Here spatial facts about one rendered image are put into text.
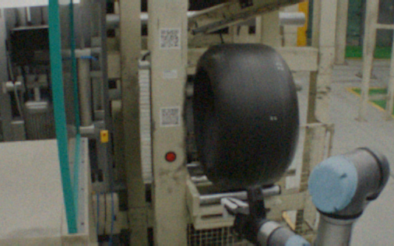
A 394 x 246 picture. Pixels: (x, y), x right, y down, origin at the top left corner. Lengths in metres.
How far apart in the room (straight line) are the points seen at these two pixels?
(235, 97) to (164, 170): 0.42
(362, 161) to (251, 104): 0.64
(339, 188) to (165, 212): 1.01
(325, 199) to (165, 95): 0.85
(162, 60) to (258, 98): 0.37
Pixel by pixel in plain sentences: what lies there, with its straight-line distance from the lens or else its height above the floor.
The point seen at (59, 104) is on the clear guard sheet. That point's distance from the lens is 0.81.
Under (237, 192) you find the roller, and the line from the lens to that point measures 1.83.
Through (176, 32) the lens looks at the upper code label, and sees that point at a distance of 1.65.
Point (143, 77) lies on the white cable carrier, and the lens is 1.68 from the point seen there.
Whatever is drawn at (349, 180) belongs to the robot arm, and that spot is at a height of 1.34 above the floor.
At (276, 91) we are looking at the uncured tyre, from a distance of 1.63.
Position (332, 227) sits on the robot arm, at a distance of 1.09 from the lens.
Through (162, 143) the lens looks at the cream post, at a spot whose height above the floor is 1.12.
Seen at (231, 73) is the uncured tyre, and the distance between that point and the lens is 1.62.
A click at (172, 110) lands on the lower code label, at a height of 1.24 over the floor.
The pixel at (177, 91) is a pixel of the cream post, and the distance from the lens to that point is 1.70.
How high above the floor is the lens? 1.75
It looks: 19 degrees down
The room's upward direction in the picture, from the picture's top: straight up
